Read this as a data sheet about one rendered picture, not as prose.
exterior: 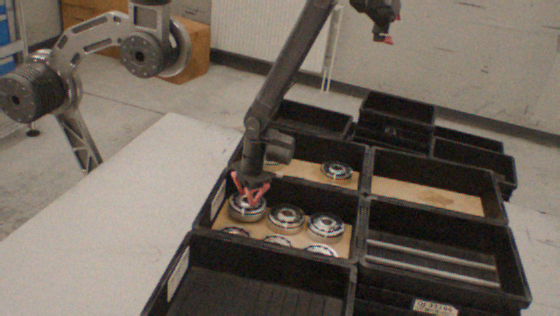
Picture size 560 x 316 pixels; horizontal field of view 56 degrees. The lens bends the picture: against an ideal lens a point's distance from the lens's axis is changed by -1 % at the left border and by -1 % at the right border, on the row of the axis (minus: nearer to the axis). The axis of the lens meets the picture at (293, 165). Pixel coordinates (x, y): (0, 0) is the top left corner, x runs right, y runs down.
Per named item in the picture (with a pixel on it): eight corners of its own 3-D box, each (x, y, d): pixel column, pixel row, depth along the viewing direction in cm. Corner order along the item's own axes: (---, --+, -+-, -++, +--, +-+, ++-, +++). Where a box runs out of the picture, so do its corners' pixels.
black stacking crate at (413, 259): (349, 302, 126) (358, 266, 121) (357, 229, 152) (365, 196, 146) (514, 339, 123) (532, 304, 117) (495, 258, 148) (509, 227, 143)
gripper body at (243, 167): (251, 163, 145) (254, 140, 141) (271, 183, 138) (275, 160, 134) (230, 168, 141) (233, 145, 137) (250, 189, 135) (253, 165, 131)
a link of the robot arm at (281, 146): (259, 103, 134) (247, 116, 127) (302, 115, 132) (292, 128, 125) (253, 144, 140) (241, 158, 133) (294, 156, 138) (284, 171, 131)
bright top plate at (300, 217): (266, 224, 140) (267, 222, 140) (269, 202, 149) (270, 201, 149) (304, 229, 141) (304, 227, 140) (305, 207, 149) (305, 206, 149)
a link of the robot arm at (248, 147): (250, 125, 136) (241, 134, 131) (275, 132, 134) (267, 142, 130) (247, 148, 139) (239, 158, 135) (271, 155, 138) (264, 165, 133)
